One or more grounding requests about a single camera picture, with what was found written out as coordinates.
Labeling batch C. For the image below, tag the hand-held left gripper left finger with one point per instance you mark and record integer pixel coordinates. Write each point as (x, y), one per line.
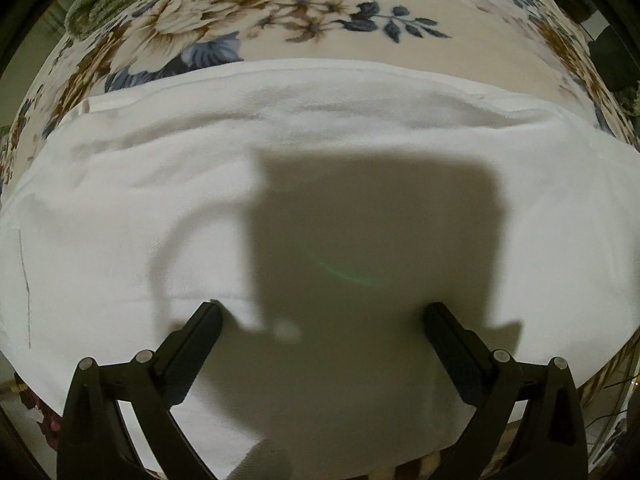
(196, 341)

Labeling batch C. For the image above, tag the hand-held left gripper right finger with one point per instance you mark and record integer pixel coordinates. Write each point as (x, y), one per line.
(452, 342)

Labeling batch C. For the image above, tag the white pants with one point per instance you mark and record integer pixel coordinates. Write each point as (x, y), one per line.
(350, 220)

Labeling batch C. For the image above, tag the floral printed blanket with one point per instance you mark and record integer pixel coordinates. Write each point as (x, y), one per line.
(320, 15)

